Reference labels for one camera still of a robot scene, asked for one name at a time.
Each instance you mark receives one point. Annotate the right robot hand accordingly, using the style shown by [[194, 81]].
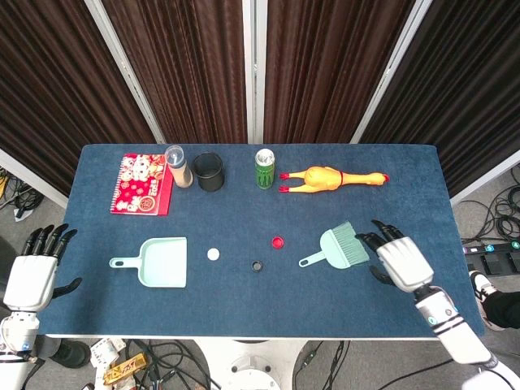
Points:
[[400, 260]]

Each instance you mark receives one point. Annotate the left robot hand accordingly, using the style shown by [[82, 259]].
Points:
[[30, 276]]

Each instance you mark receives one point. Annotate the mint green hand brush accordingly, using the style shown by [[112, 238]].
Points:
[[341, 245]]

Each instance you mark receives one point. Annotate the mint green dustpan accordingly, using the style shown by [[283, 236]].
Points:
[[162, 262]]

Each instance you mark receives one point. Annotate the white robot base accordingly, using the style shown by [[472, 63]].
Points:
[[250, 365]]

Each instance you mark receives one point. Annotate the red bottle cap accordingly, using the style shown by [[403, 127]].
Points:
[[278, 242]]

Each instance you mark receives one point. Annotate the black bottle cap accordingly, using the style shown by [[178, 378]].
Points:
[[257, 266]]

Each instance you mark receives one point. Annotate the white bottle cap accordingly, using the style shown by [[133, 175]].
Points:
[[213, 254]]

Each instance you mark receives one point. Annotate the clear tube with tan contents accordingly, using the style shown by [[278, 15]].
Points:
[[178, 166]]

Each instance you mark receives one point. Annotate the white black sneaker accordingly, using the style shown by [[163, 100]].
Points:
[[481, 290]]

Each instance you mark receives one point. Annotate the yellow rubber chicken toy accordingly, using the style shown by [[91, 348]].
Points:
[[325, 178]]

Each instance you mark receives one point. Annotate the yellow snack wrapper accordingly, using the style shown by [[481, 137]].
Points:
[[124, 367]]

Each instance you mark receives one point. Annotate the red spiral notebook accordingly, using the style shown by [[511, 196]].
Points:
[[140, 185]]

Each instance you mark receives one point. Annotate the blue table cloth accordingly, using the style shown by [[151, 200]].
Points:
[[260, 292]]

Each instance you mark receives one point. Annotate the green drink can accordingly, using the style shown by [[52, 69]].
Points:
[[265, 170]]

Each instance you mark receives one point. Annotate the black mesh pen cup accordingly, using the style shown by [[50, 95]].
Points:
[[208, 172]]

